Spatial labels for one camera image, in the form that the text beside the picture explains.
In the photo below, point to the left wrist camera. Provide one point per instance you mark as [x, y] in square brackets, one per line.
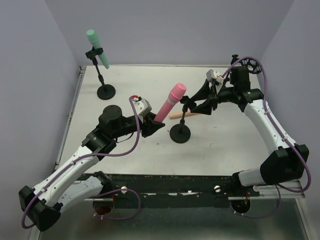
[141, 105]

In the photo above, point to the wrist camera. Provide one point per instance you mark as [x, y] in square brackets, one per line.
[214, 77]
[141, 105]

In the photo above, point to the black tripod shock-mount stand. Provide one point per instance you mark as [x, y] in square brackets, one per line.
[252, 66]

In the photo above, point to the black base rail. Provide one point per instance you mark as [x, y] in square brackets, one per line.
[175, 191]

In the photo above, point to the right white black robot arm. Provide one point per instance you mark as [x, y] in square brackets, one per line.
[286, 160]

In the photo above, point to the aluminium frame extrusion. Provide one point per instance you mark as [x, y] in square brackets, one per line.
[49, 114]

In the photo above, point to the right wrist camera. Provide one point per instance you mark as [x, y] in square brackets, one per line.
[214, 77]

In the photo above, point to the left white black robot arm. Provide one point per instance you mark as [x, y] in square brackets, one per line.
[44, 203]

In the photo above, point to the green toy microphone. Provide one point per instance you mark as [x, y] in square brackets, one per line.
[94, 40]

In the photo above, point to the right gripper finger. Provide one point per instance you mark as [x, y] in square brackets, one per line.
[203, 93]
[204, 108]

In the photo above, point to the pink toy microphone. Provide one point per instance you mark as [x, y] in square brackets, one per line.
[175, 95]

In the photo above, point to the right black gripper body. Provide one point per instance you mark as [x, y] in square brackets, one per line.
[213, 99]

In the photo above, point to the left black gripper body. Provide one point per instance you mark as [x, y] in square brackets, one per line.
[145, 128]

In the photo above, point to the black round-base mic stand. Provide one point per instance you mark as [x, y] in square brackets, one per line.
[180, 133]
[105, 91]

